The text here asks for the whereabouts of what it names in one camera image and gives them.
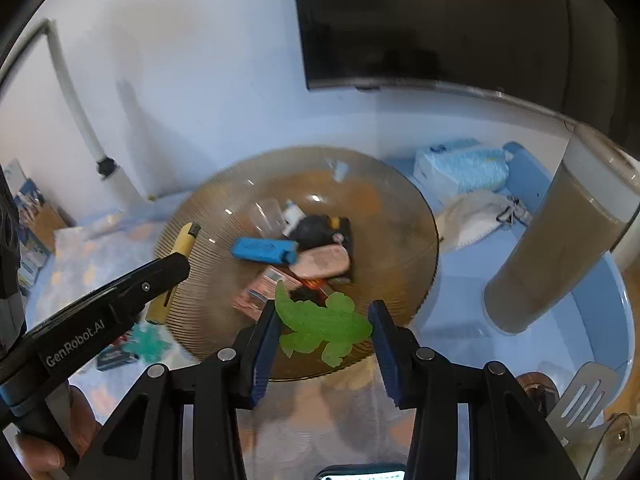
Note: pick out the brown ribbed glass bowl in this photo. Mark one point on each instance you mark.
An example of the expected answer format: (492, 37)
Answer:
(393, 229)

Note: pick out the white cloth pouch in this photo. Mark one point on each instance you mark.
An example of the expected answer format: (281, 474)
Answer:
(471, 217)

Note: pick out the green toy lizard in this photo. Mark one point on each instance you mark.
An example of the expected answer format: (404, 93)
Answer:
(320, 322)

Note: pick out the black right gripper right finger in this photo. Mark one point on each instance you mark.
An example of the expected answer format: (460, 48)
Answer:
(509, 438)

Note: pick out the black-haired doll figure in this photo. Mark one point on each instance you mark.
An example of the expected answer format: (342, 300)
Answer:
(115, 355)

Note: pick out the orange pink small box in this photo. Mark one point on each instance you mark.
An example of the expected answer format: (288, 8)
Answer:
(255, 295)

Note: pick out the stack of books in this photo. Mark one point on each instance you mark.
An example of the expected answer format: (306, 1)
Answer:
(30, 204)

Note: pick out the black television screen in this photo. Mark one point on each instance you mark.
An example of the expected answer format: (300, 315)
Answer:
(568, 56)

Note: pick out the brown cardboard box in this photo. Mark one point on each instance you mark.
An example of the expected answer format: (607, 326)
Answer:
(44, 225)

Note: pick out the pink soap-shaped object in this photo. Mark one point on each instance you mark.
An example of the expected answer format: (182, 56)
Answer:
(321, 262)

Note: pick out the smartphone with lit screen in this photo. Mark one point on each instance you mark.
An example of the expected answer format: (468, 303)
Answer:
(384, 471)

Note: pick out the teal toy lizard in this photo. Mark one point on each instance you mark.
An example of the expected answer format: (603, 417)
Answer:
(147, 342)

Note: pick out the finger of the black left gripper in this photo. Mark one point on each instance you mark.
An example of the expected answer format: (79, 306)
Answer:
(139, 287)

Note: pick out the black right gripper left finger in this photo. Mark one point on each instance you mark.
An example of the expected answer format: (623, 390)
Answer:
(143, 437)

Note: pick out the tall grey cylinder container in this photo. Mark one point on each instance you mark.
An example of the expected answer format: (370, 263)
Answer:
(591, 200)

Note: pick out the blue rectangular case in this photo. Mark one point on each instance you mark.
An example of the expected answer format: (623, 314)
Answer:
(265, 250)

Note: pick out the black toy figure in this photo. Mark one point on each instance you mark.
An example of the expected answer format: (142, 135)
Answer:
(314, 231)

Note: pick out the blue tissue pack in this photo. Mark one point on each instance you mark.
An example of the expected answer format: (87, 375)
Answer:
(461, 166)

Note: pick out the person's left hand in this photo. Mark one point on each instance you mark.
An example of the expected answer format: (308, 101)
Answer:
(41, 457)

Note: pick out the metal slotted spatula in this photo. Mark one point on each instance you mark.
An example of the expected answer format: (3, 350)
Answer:
(583, 400)

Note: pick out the white pipe with black clamp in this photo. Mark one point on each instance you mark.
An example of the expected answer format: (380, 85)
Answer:
(112, 175)

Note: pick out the black gold lighter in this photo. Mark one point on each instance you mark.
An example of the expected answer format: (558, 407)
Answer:
(342, 235)

